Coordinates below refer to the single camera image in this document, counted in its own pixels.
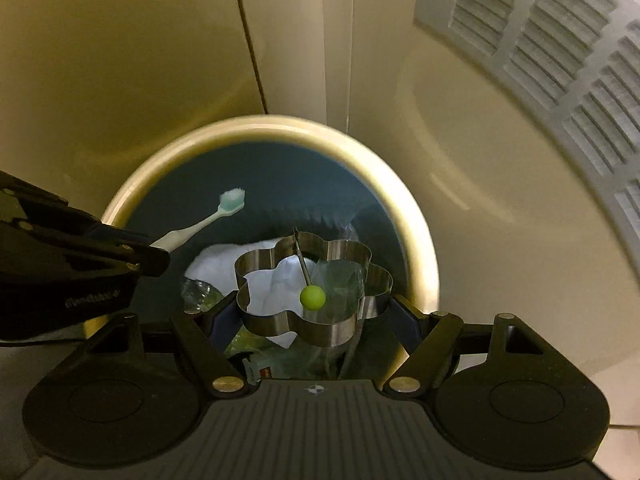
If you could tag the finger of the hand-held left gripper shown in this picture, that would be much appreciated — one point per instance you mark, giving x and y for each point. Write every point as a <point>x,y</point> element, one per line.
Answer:
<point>130,266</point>
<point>100,235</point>

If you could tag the white and teal toothbrush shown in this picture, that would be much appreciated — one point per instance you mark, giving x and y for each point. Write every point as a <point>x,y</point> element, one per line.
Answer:
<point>200,222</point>

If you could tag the beige cabinet door with vent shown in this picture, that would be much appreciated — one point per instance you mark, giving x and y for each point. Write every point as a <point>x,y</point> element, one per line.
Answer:
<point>475,160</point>

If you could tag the beige corner panel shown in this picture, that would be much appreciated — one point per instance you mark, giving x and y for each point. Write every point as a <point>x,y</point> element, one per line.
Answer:
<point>295,35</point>

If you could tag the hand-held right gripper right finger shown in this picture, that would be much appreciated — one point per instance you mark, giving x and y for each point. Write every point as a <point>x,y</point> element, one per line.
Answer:
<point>402,322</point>

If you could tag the blue bin with cream rim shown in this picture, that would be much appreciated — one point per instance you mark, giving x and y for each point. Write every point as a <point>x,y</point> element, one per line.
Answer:
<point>300,185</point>

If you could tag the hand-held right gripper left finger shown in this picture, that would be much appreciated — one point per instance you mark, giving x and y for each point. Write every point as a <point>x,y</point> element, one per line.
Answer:
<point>222,320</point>

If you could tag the silver vent grille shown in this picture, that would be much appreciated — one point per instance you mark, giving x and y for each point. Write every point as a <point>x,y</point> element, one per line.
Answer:
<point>550,60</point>

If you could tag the green snack packet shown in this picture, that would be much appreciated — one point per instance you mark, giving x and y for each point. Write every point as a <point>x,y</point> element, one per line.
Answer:
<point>285,360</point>

